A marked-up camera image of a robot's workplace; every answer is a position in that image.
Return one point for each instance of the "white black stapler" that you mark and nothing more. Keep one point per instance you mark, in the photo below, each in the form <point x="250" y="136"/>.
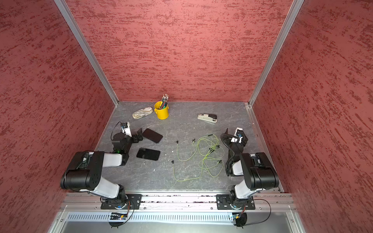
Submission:
<point x="212" y="118"/>

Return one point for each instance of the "left circuit board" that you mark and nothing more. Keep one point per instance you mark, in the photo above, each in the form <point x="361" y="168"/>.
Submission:
<point x="118" y="216"/>

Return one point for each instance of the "yellow pen cup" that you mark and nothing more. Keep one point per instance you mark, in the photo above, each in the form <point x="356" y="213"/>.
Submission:
<point x="161" y="110"/>

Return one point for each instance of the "blue-edged smartphone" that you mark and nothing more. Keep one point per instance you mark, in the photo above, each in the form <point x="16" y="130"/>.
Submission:
<point x="152" y="135"/>

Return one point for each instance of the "pens in cup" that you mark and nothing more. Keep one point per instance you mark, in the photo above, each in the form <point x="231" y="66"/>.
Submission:
<point x="164" y="101"/>

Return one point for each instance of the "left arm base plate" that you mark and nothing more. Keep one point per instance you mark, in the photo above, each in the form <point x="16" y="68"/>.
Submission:
<point x="131" y="201"/>

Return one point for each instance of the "white vented cable duct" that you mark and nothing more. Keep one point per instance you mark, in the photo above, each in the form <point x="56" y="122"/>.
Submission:
<point x="161" y="217"/>

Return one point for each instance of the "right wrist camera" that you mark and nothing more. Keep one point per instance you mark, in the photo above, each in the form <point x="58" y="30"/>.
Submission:
<point x="239" y="137"/>

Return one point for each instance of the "left aluminium corner post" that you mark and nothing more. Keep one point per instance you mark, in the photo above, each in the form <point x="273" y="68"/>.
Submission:
<point x="73" y="25"/>

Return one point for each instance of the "aluminium corner post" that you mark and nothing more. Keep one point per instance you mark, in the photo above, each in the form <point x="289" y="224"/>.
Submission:
<point x="286" y="27"/>
<point x="73" y="25"/>

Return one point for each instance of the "patterned pencil pouch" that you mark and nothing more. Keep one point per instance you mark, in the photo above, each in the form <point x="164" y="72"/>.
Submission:
<point x="142" y="112"/>

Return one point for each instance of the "circuit board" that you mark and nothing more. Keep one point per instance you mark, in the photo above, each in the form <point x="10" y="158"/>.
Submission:
<point x="118" y="216"/>
<point x="235" y="216"/>

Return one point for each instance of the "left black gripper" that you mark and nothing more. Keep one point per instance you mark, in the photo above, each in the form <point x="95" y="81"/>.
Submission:
<point x="135" y="138"/>

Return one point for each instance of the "aluminium front rail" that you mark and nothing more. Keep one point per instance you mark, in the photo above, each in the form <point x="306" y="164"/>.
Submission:
<point x="188" y="201"/>

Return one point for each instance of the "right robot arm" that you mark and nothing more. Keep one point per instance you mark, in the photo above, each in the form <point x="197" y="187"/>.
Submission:
<point x="256" y="169"/>

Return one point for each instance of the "green wired earphones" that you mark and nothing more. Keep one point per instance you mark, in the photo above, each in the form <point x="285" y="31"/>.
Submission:
<point x="205" y="147"/>
<point x="186" y="169"/>

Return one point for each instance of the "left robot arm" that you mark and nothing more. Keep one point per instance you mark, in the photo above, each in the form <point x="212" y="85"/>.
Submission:
<point x="84" y="173"/>

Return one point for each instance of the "right aluminium corner post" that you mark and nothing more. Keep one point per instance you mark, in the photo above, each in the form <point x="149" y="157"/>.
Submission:
<point x="286" y="27"/>

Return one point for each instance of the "right circuit board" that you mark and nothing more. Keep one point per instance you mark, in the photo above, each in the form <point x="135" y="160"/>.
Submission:
<point x="235" y="216"/>

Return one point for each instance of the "pink-edged smartphone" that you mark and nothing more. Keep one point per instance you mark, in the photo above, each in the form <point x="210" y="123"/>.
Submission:
<point x="148" y="154"/>

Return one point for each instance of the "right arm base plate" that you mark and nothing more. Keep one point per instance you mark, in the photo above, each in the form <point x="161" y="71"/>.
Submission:
<point x="229" y="202"/>

